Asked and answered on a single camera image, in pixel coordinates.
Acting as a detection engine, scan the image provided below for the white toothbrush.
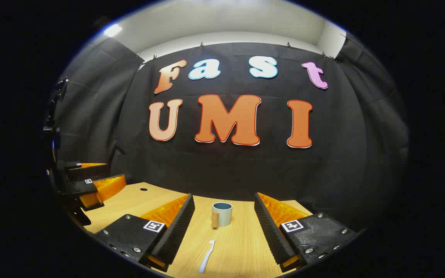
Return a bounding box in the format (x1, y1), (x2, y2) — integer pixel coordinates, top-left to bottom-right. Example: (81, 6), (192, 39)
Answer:
(198, 240), (216, 274)

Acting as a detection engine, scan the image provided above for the light blue cup wooden handle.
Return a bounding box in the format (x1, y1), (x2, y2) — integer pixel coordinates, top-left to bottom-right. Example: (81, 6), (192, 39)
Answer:
(212, 202), (233, 229)

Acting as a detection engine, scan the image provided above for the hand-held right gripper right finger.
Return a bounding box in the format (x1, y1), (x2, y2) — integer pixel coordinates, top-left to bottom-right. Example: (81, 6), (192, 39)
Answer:
(254, 192), (362, 273)

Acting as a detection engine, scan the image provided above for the wooden desktop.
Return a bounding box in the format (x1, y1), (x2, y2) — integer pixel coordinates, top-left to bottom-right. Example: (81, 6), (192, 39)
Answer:
(82, 182), (314, 278)

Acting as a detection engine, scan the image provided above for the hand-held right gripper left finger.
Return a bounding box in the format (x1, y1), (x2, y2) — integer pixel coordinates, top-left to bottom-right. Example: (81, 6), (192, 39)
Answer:
(93, 193), (196, 273)

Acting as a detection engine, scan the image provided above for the black backdrop cloth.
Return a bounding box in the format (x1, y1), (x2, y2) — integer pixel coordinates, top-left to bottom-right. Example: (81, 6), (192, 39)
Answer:
(53, 37), (408, 232)

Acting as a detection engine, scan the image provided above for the ceiling light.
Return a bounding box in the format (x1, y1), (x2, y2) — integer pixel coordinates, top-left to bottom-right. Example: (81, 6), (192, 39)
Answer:
(104, 24), (123, 38)

